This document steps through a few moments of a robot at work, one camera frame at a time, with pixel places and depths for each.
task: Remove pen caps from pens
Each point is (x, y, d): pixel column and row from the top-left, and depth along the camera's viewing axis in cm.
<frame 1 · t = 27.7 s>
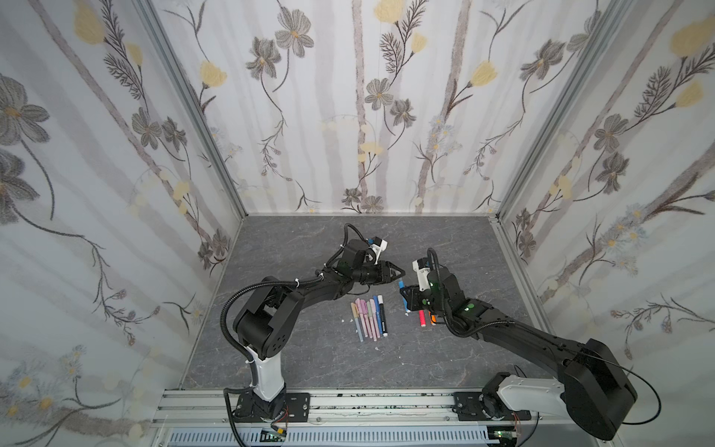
left hand: (405, 272, 84), fingers open
right hand: (404, 288, 82), fingers closed
beige cap blue pen: (355, 312, 93), on the table
black marker white cap: (384, 323, 90), point 2 cm above the table
pink marker: (422, 322, 90), point 2 cm above the table
white paper scrap: (343, 320, 92), on the table

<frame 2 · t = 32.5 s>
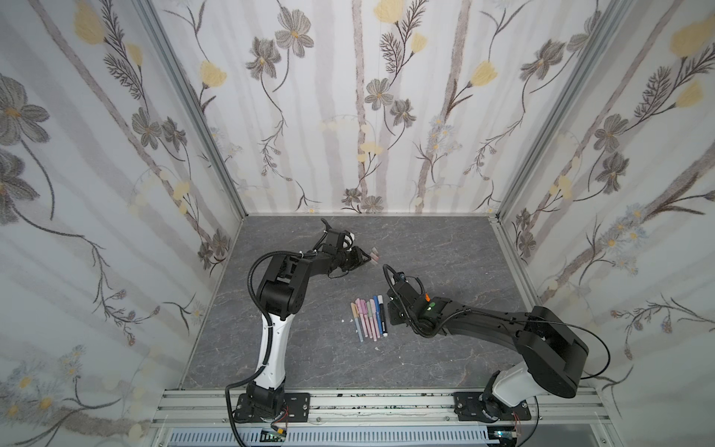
left hand: (372, 255, 103), fingers open
right hand: (393, 304, 87), fingers open
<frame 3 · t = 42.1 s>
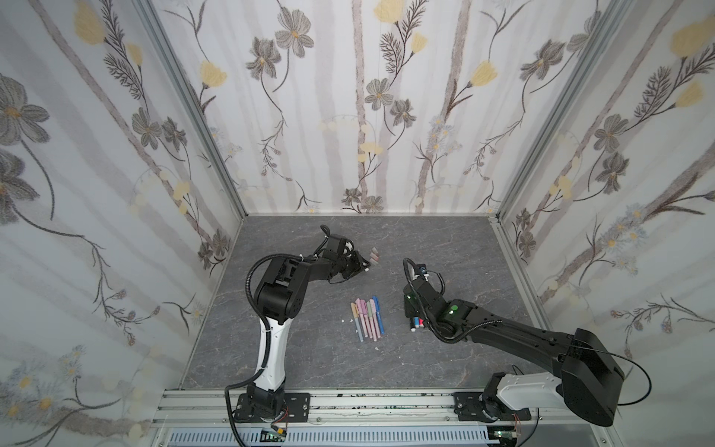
left hand: (373, 261, 102), fingers closed
right hand: (412, 292, 83), fingers open
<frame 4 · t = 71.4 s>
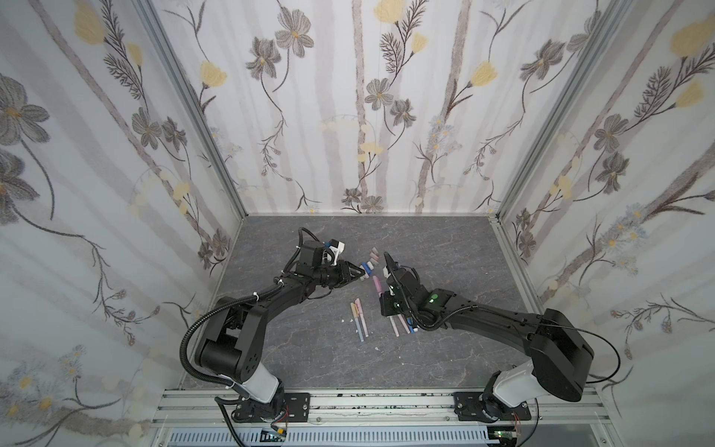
left hand: (365, 271, 85), fingers open
right hand: (381, 297, 83), fingers closed
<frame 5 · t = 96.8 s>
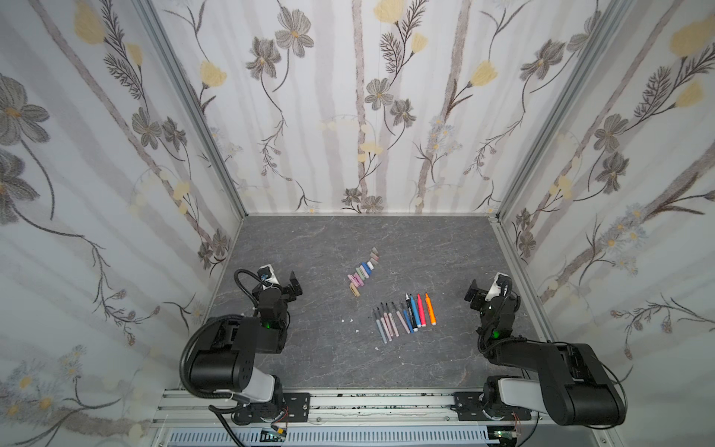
left hand: (280, 274, 90), fingers open
right hand: (492, 283, 88), fingers open
pink pen cap: (352, 279, 101), on the table
light blue marker: (415, 312, 93), point 2 cm above the table
orange marker: (430, 308, 95), on the table
